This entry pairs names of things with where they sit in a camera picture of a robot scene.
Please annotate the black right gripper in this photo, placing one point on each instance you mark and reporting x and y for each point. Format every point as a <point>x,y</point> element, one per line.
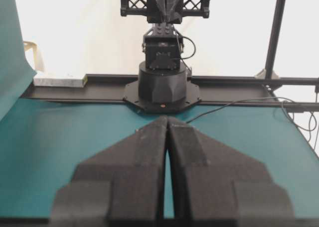
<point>168,11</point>

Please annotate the black vertical frame post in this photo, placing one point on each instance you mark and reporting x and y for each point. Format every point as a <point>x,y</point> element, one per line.
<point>274,38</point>

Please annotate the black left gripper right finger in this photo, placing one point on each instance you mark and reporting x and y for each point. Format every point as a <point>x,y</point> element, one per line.
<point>215,185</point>

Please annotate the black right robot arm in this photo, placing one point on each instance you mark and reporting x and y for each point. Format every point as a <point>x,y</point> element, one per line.
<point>162,72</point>

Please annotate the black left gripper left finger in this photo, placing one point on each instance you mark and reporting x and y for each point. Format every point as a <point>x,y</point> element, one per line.
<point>120,186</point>

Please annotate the white foam block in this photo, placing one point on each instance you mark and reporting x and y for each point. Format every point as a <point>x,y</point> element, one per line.
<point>68,82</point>

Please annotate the black aluminium frame rail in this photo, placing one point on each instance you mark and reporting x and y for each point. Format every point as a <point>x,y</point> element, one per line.
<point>214,90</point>

